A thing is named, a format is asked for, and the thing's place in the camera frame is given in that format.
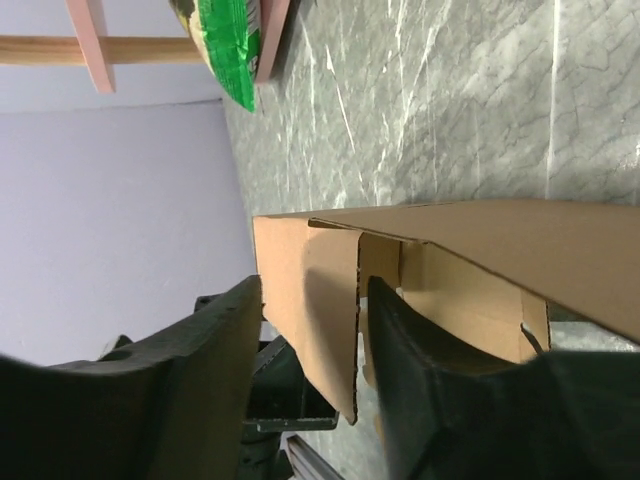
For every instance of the brown cardboard box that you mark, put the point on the brown cardboard box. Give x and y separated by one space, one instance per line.
484 270

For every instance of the pink three-tier shelf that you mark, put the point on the pink three-tier shelf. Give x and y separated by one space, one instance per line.
92 48

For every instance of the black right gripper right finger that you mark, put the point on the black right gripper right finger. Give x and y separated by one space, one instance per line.
441 414

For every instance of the green chip bag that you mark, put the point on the green chip bag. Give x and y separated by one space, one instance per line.
227 34

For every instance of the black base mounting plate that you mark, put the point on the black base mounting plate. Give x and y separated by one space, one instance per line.
285 400

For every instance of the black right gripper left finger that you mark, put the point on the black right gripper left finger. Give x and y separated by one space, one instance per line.
170 406

